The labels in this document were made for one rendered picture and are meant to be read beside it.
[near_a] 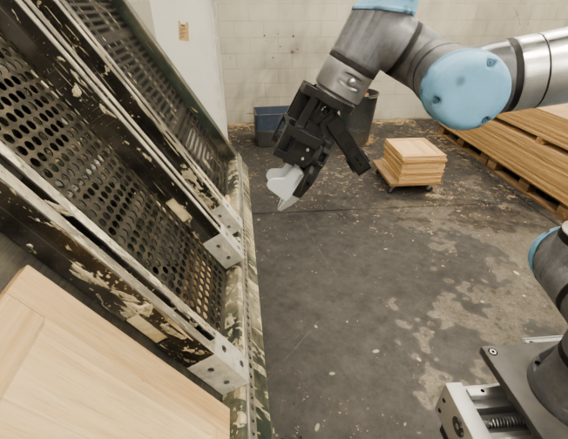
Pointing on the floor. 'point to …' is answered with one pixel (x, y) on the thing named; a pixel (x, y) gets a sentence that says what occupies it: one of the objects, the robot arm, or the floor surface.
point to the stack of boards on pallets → (530, 152)
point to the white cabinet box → (193, 49)
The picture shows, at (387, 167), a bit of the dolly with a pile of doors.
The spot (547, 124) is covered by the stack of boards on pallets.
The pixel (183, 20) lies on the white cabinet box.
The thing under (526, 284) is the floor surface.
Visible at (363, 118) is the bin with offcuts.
